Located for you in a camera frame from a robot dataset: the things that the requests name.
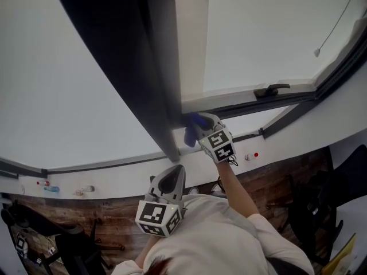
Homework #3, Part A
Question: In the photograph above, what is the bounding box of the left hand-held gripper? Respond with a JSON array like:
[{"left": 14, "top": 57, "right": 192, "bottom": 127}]
[{"left": 134, "top": 165, "right": 189, "bottom": 237}]

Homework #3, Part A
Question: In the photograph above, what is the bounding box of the black window handle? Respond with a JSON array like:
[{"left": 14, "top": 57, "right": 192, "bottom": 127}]
[{"left": 253, "top": 84, "right": 291, "bottom": 99}]

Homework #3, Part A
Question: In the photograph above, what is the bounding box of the black office chair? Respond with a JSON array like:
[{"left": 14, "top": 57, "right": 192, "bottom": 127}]
[
  {"left": 0, "top": 202, "right": 126, "bottom": 275},
  {"left": 276, "top": 144, "right": 367, "bottom": 266}
]

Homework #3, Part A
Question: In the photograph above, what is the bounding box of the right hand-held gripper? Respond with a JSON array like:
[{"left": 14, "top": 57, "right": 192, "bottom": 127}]
[{"left": 191, "top": 112, "right": 237, "bottom": 164}]

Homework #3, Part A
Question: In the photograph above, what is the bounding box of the person's white sweatshirt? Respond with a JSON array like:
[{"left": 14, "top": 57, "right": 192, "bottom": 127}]
[{"left": 110, "top": 193, "right": 316, "bottom": 275}]

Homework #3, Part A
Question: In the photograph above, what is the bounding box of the blue cleaning cloth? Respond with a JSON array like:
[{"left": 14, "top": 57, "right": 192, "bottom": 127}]
[{"left": 183, "top": 112, "right": 209, "bottom": 148}]

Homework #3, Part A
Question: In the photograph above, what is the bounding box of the blind pull cord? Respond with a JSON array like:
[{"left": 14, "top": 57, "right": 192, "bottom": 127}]
[{"left": 313, "top": 0, "right": 358, "bottom": 58}]

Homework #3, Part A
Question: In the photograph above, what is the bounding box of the yellow cardboard box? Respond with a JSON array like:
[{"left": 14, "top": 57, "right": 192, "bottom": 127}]
[{"left": 321, "top": 233, "right": 358, "bottom": 275}]

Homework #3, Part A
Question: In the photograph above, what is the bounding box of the white patterned device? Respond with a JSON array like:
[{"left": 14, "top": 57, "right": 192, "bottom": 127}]
[{"left": 14, "top": 233, "right": 29, "bottom": 259}]

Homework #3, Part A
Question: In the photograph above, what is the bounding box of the person's right forearm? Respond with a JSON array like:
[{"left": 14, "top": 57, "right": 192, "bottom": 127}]
[{"left": 214, "top": 160, "right": 260, "bottom": 225}]

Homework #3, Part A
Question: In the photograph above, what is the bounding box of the person's left forearm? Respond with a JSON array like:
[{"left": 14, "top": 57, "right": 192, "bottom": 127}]
[{"left": 134, "top": 235, "right": 161, "bottom": 269}]

